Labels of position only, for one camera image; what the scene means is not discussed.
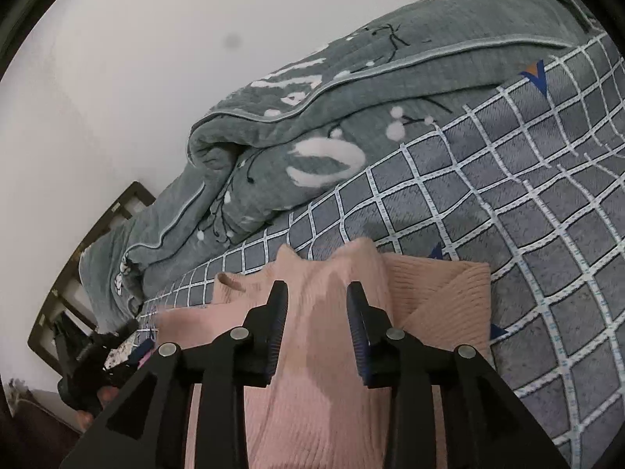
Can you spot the person's left hand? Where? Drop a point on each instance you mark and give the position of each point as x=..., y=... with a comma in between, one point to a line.
x=93, y=403

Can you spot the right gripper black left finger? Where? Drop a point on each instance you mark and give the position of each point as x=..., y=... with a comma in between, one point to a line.
x=186, y=407

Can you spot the grey-green fleece blanket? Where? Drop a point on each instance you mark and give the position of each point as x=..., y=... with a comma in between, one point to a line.
x=292, y=135

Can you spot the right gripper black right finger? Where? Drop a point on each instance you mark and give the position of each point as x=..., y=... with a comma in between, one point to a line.
x=448, y=408

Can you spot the pink ribbed knit sweater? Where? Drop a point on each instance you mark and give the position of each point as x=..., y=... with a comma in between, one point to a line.
x=316, y=413

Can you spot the grey checked duvet cover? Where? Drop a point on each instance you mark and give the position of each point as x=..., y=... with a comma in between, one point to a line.
x=531, y=182

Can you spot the dark wooden nightstand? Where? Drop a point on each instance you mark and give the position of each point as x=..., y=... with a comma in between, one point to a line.
x=31, y=435

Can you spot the dark wooden headboard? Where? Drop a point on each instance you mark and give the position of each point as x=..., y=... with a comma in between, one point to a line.
x=67, y=293

